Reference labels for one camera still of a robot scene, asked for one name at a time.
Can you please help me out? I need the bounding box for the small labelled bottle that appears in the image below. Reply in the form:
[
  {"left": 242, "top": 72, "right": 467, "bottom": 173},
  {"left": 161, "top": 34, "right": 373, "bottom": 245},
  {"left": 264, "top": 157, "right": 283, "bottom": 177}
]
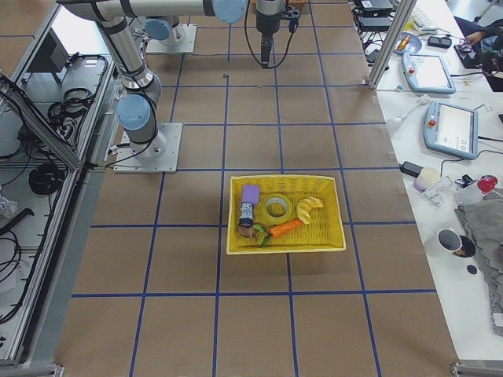
[{"left": 238, "top": 202, "right": 254, "bottom": 228}]

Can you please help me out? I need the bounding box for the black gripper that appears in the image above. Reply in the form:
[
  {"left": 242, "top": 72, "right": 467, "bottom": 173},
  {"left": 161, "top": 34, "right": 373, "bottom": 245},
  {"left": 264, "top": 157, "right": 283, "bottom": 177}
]
[{"left": 260, "top": 33, "right": 273, "bottom": 68}]

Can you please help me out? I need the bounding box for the yellow plastic basket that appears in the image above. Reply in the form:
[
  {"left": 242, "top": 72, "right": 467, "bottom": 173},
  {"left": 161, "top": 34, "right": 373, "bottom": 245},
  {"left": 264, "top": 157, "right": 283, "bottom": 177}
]
[{"left": 226, "top": 174, "right": 347, "bottom": 255}]

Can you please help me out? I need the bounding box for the black white mug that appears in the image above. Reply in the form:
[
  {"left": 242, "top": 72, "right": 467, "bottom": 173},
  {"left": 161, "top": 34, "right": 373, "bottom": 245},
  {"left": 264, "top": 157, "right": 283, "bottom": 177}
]
[{"left": 435, "top": 229, "right": 476, "bottom": 258}]

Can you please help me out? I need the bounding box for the teach pendant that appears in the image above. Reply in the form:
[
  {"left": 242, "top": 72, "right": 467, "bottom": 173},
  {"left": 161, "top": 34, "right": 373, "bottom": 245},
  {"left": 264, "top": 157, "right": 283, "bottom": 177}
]
[
  {"left": 402, "top": 53, "right": 456, "bottom": 94},
  {"left": 423, "top": 101, "right": 479, "bottom": 160}
]

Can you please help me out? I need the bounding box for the brown toy piece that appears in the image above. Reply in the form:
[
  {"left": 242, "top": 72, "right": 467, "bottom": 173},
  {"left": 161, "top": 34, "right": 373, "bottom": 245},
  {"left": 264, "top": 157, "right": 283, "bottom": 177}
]
[{"left": 237, "top": 225, "right": 258, "bottom": 240}]

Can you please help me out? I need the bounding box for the white light bulb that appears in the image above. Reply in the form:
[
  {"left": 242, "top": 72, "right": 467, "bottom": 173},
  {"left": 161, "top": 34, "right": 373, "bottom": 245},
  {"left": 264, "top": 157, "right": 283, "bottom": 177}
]
[{"left": 386, "top": 102, "right": 427, "bottom": 134}]

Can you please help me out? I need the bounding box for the purple sponge block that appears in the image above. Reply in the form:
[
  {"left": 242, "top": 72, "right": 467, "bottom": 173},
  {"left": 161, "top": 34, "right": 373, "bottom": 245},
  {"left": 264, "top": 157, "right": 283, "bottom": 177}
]
[{"left": 241, "top": 185, "right": 260, "bottom": 206}]

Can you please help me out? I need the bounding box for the grey cloth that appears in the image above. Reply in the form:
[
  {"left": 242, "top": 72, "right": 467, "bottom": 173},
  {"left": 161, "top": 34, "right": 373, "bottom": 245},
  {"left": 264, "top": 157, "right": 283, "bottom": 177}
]
[{"left": 455, "top": 188, "right": 502, "bottom": 336}]

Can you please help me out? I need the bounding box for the yellow tape roll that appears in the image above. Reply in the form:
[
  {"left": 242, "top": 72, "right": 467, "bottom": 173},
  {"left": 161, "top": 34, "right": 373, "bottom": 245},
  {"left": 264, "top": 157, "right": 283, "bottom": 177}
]
[{"left": 263, "top": 193, "right": 293, "bottom": 224}]

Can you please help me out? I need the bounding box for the aluminium frame post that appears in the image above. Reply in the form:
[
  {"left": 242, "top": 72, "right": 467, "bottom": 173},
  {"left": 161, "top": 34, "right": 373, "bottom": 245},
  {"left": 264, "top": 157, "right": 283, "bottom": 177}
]
[{"left": 368, "top": 0, "right": 417, "bottom": 90}]

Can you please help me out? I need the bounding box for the brass cylinder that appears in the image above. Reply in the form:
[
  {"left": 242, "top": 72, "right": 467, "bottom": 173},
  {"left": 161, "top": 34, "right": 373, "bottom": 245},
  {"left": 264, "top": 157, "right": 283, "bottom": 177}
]
[{"left": 396, "top": 35, "right": 410, "bottom": 51}]

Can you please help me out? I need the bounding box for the orange toy carrot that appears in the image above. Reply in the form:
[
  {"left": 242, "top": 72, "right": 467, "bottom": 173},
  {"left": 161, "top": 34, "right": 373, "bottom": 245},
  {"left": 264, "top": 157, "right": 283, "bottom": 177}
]
[{"left": 252, "top": 218, "right": 303, "bottom": 247}]

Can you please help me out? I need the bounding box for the lavender white cup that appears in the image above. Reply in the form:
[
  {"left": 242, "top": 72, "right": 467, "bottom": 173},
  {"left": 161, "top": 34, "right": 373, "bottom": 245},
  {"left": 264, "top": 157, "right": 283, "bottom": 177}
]
[{"left": 413, "top": 167, "right": 440, "bottom": 192}]

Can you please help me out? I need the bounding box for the far teach pendant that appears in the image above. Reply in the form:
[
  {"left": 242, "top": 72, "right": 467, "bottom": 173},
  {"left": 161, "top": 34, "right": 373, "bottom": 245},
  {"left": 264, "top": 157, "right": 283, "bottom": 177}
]
[{"left": 402, "top": 53, "right": 456, "bottom": 94}]

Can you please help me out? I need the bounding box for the blue plate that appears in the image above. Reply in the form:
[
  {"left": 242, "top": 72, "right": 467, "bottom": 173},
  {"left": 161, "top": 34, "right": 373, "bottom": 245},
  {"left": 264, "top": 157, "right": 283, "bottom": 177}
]
[{"left": 394, "top": 32, "right": 423, "bottom": 55}]

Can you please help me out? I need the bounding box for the black power adapter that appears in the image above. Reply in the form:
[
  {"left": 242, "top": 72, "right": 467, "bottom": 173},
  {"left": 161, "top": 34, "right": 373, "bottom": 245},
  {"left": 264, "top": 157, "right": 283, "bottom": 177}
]
[{"left": 399, "top": 161, "right": 424, "bottom": 178}]

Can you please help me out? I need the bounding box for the yellow toy banana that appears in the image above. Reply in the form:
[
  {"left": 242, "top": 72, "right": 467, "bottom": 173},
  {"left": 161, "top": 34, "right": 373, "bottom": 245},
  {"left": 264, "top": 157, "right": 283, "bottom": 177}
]
[{"left": 296, "top": 196, "right": 324, "bottom": 224}]

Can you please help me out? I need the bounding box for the near teach pendant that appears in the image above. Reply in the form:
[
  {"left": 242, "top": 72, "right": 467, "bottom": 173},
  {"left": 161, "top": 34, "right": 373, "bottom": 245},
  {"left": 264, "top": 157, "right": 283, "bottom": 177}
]
[{"left": 423, "top": 101, "right": 479, "bottom": 160}]

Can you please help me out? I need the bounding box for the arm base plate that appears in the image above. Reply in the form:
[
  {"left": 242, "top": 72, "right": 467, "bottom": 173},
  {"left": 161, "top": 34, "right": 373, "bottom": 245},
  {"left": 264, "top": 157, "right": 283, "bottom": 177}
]
[
  {"left": 113, "top": 123, "right": 182, "bottom": 174},
  {"left": 145, "top": 19, "right": 196, "bottom": 55}
]

